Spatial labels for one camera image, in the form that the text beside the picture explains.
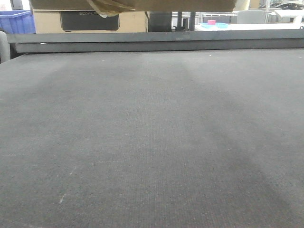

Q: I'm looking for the brown cardboard box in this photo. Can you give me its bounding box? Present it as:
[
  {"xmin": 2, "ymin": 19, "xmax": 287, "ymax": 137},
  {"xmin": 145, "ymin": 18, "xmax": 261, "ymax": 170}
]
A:
[{"xmin": 30, "ymin": 0, "xmax": 237, "ymax": 12}]

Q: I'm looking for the pink small container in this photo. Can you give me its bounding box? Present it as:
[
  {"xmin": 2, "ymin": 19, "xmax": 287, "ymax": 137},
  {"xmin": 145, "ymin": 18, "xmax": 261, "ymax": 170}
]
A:
[{"xmin": 207, "ymin": 19, "xmax": 216, "ymax": 25}]

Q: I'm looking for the light blue tray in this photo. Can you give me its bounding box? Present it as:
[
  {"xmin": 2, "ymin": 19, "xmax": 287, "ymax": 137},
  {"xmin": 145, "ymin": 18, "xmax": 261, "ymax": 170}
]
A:
[{"xmin": 199, "ymin": 22, "xmax": 228, "ymax": 29}]

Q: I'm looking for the crumpled clear packing tape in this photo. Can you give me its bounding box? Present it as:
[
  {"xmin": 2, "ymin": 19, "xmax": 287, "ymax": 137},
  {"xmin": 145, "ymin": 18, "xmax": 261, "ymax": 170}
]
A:
[{"xmin": 86, "ymin": 0, "xmax": 135, "ymax": 18}]

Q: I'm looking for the cardboard box with black print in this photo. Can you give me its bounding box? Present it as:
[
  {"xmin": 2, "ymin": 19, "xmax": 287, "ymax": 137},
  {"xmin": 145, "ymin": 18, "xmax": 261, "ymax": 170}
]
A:
[{"xmin": 33, "ymin": 9, "xmax": 149, "ymax": 34}]

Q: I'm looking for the blue plastic crate far left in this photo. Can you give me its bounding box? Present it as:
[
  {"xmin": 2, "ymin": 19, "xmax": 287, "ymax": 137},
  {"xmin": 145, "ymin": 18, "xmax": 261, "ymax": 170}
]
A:
[{"xmin": 0, "ymin": 10, "xmax": 36, "ymax": 34}]

